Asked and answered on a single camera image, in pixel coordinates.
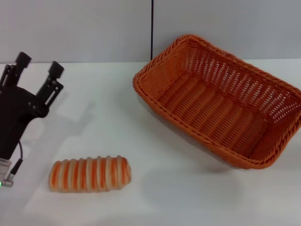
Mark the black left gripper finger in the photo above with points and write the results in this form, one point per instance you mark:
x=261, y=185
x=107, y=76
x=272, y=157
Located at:
x=55, y=70
x=21, y=58

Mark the orange woven plastic basket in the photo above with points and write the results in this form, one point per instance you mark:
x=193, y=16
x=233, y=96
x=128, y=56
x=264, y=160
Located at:
x=211, y=113

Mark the black vertical wall strip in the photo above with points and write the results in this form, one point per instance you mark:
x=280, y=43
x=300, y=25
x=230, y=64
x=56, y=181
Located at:
x=152, y=28

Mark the orange and cream striped bread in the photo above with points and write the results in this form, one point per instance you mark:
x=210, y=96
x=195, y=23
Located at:
x=89, y=174

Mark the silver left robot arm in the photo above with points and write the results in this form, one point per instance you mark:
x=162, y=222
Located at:
x=4, y=168

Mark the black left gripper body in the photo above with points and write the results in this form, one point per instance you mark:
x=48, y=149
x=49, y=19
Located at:
x=16, y=110

